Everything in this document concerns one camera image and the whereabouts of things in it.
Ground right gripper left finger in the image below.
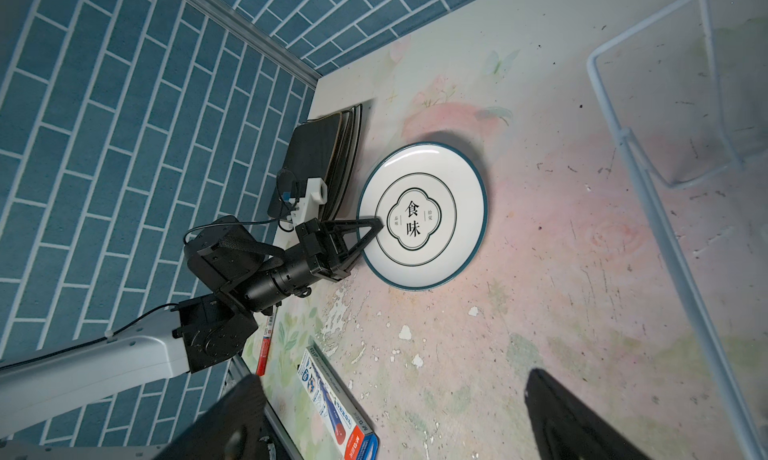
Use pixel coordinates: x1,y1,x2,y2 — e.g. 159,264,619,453
155,374,267,459

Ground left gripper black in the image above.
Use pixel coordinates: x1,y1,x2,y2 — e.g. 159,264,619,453
296,217,383,282

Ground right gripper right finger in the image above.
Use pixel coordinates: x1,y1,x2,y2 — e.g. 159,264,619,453
525,368,648,460

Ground dark plate orange rim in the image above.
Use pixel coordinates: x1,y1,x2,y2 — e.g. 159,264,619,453
266,114,355,221

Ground dark patterned plate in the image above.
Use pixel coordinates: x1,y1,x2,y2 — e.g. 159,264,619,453
320,104,363,221

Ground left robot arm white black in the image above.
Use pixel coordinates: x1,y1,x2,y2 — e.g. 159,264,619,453
1,216,383,437

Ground red marker pen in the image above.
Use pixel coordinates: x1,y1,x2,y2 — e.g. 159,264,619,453
256,307,278,377

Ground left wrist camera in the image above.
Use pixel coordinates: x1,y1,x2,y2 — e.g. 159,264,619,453
276,168,328,233

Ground aluminium rail frame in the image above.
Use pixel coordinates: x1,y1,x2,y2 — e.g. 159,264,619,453
1,359,301,459

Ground white wire dish rack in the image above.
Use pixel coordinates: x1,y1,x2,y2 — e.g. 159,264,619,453
586,0,767,459

